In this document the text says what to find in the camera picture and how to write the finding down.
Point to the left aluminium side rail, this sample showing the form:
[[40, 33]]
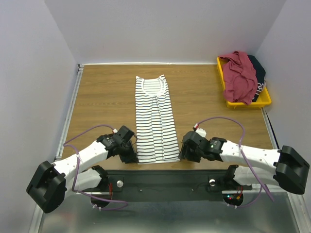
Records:
[[65, 129]]

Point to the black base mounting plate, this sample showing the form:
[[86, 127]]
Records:
[[168, 185]]

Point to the maroon red tank top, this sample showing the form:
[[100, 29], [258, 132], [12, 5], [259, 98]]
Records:
[[239, 77]]

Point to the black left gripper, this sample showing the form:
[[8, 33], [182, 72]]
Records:
[[132, 157]]

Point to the yellow plastic bin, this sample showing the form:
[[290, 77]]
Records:
[[263, 100]]

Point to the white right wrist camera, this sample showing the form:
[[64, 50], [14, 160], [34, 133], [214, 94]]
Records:
[[199, 130]]

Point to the dark navy tank top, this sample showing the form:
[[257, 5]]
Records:
[[260, 75]]

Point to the black white striped tank top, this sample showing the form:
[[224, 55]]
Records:
[[157, 140]]

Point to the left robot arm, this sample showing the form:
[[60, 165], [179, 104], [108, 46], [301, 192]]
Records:
[[53, 182]]

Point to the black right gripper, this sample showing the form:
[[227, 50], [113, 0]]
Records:
[[185, 151]]

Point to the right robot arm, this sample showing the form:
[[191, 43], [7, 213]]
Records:
[[285, 167]]

